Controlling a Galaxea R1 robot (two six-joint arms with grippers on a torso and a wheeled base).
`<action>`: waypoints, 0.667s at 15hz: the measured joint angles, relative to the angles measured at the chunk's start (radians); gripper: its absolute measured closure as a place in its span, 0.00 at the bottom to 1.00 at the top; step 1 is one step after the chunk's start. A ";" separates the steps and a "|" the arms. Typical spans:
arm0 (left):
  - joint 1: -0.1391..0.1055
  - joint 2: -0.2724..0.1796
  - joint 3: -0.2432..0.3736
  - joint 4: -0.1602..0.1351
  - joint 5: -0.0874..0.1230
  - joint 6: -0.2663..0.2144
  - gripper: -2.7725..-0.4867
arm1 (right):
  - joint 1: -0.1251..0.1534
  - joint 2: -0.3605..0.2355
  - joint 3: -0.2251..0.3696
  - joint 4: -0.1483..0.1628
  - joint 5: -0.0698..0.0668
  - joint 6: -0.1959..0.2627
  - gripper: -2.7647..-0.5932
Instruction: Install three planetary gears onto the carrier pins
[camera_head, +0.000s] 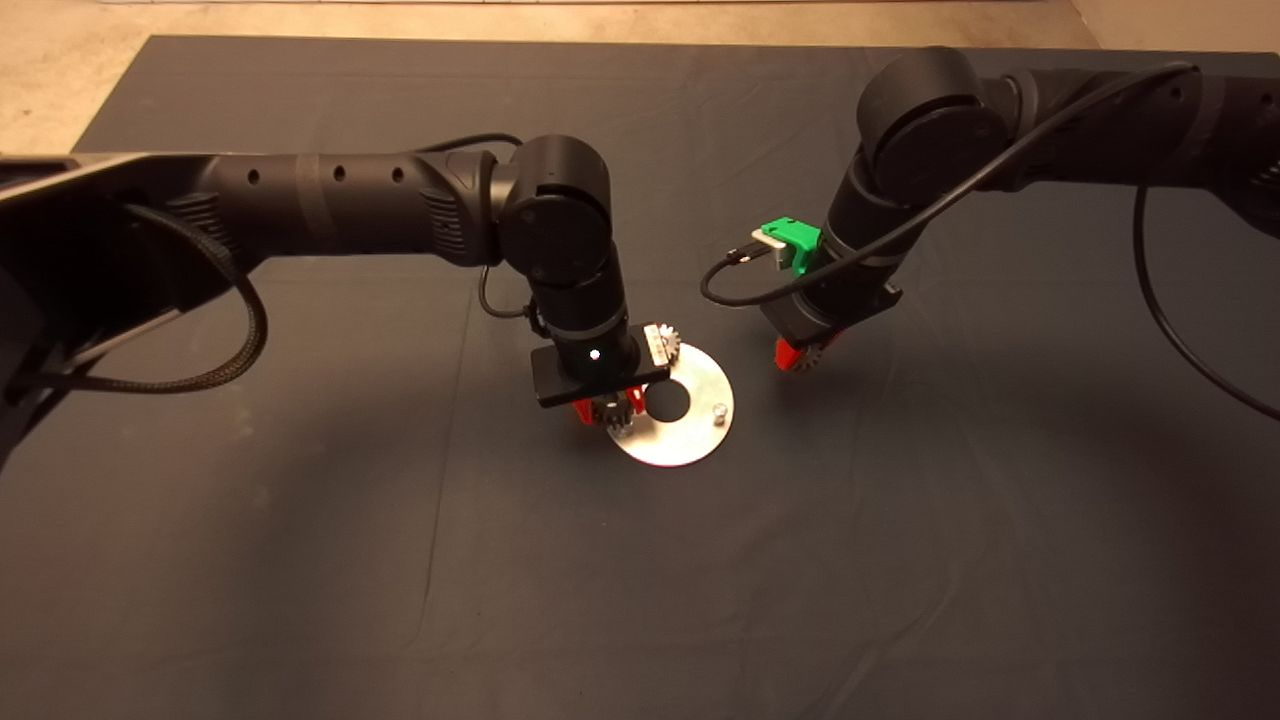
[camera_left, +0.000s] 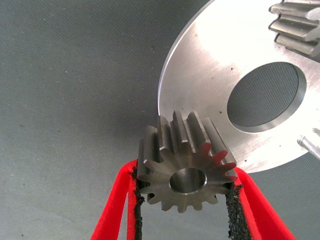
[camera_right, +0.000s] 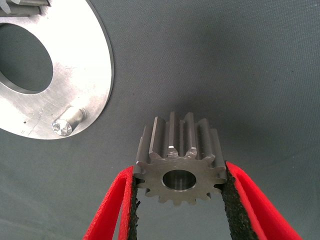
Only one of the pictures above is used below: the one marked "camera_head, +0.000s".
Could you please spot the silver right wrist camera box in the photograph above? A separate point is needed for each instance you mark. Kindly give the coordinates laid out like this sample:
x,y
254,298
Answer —
x,y
768,245

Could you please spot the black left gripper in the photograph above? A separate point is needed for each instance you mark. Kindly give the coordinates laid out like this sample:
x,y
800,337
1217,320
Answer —
x,y
560,385

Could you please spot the small steel spur gear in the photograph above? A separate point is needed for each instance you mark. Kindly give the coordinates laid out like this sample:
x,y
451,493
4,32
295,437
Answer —
x,y
671,347
612,412
815,357

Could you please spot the dark grey table cloth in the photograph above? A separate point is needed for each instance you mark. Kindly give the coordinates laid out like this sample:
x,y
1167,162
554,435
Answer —
x,y
640,600

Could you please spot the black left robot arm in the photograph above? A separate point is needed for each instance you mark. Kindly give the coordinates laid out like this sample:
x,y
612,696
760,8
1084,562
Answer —
x,y
330,205

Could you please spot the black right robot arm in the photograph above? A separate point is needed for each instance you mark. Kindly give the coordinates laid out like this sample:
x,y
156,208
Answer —
x,y
1000,130

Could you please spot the round metal carrier plate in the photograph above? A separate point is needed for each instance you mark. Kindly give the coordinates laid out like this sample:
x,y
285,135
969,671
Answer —
x,y
700,430

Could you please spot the green right camera mount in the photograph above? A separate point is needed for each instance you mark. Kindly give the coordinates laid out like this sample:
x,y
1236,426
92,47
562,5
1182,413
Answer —
x,y
800,240

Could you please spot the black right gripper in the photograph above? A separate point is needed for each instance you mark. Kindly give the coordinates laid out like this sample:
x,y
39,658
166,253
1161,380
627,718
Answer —
x,y
800,320

